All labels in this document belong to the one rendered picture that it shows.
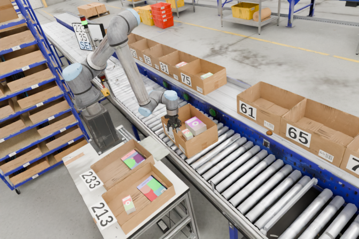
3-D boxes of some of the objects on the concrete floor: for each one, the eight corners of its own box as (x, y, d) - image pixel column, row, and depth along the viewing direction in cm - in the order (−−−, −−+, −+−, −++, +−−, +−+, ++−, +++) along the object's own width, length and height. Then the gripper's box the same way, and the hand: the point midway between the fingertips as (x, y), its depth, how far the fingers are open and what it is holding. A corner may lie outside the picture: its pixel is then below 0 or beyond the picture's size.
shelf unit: (16, 197, 274) (-138, 26, 165) (13, 172, 309) (-116, 17, 200) (97, 152, 314) (16, -9, 205) (86, 135, 350) (12, -11, 240)
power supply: (156, 224, 220) (155, 222, 219) (161, 220, 223) (161, 217, 221) (165, 236, 210) (164, 234, 208) (171, 231, 213) (170, 229, 211)
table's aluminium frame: (93, 208, 245) (62, 160, 205) (141, 175, 271) (122, 126, 231) (143, 300, 175) (111, 254, 135) (201, 243, 201) (190, 190, 161)
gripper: (169, 118, 171) (172, 142, 182) (183, 112, 176) (185, 135, 187) (163, 113, 177) (166, 136, 188) (176, 108, 183) (178, 130, 194)
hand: (173, 133), depth 189 cm, fingers open, 5 cm apart
